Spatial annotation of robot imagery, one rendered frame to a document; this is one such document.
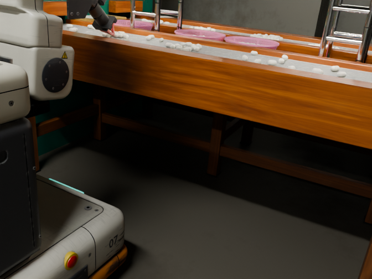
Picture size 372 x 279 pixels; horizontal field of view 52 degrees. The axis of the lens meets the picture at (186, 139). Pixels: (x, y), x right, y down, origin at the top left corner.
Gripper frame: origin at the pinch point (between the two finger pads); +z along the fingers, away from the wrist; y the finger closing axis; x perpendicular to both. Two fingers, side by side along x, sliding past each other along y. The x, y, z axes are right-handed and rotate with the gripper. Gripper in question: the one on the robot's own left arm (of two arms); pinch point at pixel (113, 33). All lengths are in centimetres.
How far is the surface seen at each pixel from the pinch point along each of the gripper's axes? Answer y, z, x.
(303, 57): -84, 14, -13
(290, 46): -71, 39, -33
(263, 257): -91, 36, 68
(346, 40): -99, 13, -23
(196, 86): -57, -12, 22
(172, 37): -21.8, 13.8, -11.4
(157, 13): -8.9, 11.8, -22.6
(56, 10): 40.4, -0.4, -7.4
